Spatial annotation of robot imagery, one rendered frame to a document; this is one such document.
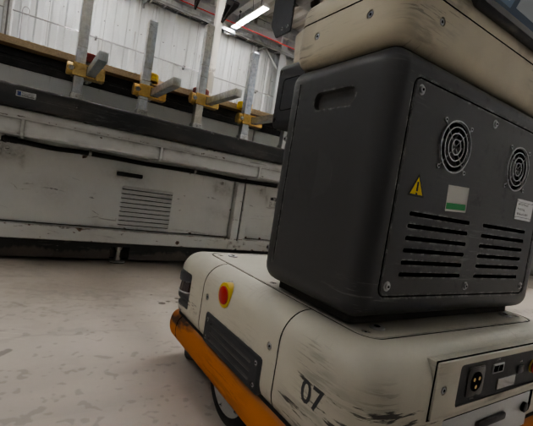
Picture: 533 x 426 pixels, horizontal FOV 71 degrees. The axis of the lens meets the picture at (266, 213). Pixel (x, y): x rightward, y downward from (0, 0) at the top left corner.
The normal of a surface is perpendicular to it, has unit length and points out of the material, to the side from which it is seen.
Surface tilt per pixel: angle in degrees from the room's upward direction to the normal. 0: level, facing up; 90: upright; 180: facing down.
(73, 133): 90
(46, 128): 90
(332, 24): 90
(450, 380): 90
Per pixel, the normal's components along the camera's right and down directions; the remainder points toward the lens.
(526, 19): 0.42, 0.54
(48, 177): 0.54, 0.15
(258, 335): -0.83, -0.11
